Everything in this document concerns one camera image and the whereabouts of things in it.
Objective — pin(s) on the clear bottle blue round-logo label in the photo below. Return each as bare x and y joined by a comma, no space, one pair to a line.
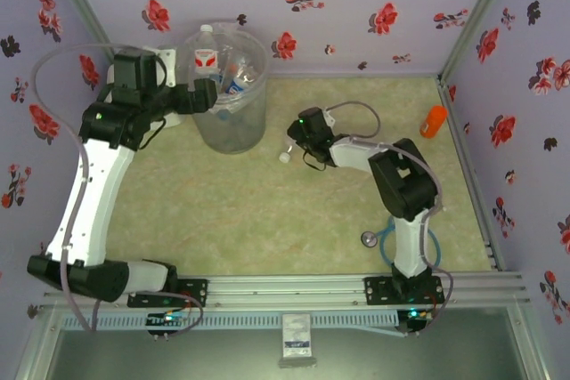
233,86

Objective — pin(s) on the clear bottle red white label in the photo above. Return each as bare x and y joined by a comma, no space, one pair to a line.
284,156
206,59

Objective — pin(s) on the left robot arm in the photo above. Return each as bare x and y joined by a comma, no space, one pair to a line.
93,202

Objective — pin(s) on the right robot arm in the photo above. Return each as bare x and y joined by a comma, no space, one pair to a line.
409,242

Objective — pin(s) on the clear bin with plastic liner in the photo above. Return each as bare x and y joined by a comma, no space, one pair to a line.
236,131

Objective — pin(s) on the blue stethoscope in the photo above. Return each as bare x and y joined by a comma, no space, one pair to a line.
369,240

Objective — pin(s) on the orange bottle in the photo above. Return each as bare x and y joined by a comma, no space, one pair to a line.
433,122

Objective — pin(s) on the white label tag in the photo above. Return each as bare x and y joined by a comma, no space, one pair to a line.
297,335

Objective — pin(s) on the small controller board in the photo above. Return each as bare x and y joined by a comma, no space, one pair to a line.
416,315
169,320

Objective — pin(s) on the aluminium side rail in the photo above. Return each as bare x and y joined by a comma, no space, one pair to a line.
467,166

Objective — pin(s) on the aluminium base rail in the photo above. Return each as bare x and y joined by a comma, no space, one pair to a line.
285,291

